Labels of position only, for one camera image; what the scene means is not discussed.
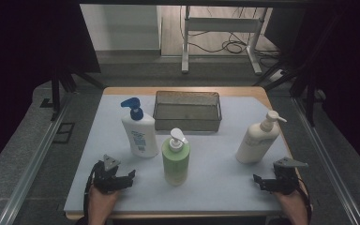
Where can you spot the white desk frame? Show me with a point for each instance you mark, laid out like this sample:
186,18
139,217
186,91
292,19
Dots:
220,24

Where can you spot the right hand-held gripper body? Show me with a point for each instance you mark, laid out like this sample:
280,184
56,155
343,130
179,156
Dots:
286,181

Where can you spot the person's right hand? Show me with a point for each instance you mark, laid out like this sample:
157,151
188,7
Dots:
290,201

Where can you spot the metal mesh basket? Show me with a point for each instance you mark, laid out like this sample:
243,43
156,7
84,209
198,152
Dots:
187,109

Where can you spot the wooden table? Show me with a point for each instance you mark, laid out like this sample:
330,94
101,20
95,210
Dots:
131,90

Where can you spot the person's left hand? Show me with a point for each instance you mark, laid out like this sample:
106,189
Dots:
101,201

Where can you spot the light blue mat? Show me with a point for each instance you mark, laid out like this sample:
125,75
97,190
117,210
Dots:
215,181

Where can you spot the white cabinet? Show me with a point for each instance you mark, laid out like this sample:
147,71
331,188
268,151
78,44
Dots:
122,28

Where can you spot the aluminium rail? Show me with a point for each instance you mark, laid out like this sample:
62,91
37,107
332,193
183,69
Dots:
328,162
31,168

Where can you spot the black metal stand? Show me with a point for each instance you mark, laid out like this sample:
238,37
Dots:
307,87
56,90

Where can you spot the black curtain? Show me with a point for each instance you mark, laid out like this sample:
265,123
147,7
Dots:
353,78
18,62

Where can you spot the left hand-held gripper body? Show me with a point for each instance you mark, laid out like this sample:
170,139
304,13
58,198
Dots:
106,179

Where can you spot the white power strip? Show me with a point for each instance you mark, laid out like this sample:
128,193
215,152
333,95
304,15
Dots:
276,75

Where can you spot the white bottle with blue pump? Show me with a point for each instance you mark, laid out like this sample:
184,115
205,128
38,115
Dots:
140,134

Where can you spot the green bottle with white pump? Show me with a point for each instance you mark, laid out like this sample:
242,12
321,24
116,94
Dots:
175,162

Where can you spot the cream pump bottle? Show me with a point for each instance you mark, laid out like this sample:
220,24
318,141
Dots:
256,143

